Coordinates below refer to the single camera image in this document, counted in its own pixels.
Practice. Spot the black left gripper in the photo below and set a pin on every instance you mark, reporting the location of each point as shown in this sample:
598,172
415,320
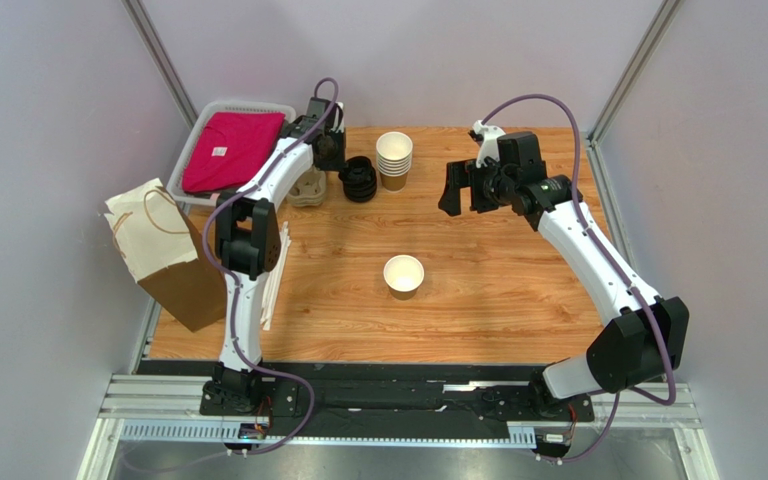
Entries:
339,162

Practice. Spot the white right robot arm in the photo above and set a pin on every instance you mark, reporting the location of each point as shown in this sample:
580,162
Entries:
643,332

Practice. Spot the stack of black lids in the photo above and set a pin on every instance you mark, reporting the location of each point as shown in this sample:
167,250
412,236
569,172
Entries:
359,179

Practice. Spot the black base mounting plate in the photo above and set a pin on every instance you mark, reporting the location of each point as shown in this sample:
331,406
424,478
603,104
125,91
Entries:
355,401

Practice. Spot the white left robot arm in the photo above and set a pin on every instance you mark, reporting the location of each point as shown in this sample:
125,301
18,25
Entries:
247,244

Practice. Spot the stack of paper cups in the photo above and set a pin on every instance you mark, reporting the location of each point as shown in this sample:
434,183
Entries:
394,152

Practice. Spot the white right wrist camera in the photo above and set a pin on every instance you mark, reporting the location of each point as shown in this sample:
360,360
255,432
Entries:
486,137

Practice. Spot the aluminium frame rail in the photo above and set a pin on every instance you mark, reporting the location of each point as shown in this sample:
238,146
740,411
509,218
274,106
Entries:
144,408

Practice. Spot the cardboard cup carrier tray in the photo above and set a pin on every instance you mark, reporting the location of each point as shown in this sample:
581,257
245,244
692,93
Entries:
309,190

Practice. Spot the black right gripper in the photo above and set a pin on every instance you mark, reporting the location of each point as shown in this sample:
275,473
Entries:
475,188

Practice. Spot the brown paper bag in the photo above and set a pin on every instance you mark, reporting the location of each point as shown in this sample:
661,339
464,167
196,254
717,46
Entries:
163,252

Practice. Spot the brown paper coffee cup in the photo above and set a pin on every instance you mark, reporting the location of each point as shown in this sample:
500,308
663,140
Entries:
403,275

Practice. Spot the white paper straw bundle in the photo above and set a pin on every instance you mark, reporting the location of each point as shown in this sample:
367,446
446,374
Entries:
274,281

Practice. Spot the pink folded cloth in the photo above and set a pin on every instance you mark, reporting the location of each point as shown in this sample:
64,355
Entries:
230,150

